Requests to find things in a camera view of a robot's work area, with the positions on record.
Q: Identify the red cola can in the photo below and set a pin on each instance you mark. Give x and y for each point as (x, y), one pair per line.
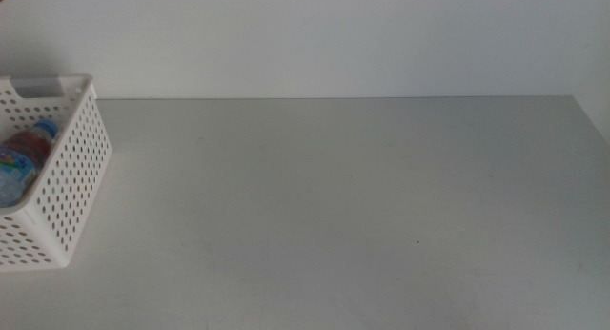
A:
(31, 145)

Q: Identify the clear water bottle blue cap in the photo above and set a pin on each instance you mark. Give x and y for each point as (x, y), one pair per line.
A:
(16, 175)

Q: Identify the white perforated plastic basket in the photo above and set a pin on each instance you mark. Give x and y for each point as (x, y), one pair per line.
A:
(71, 177)

